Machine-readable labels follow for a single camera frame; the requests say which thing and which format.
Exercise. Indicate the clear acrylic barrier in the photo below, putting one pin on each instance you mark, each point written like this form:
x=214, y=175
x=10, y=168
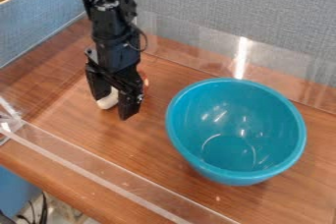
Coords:
x=302, y=78
x=153, y=197

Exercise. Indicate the clear acrylic back barrier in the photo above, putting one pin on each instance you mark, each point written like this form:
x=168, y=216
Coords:
x=302, y=78

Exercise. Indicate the clear acrylic front barrier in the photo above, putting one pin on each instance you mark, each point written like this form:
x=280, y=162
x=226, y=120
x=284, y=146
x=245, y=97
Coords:
x=153, y=197

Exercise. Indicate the blue plastic bowl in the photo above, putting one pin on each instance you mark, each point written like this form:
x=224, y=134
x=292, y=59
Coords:
x=236, y=130

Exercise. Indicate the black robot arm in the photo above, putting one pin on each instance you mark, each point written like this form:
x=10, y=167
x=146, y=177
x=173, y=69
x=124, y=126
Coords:
x=110, y=17

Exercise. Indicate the toy mushroom brown cap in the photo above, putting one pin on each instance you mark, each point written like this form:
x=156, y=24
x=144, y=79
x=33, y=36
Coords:
x=108, y=101

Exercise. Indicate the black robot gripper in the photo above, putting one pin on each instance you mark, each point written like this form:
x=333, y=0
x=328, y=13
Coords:
x=112, y=68

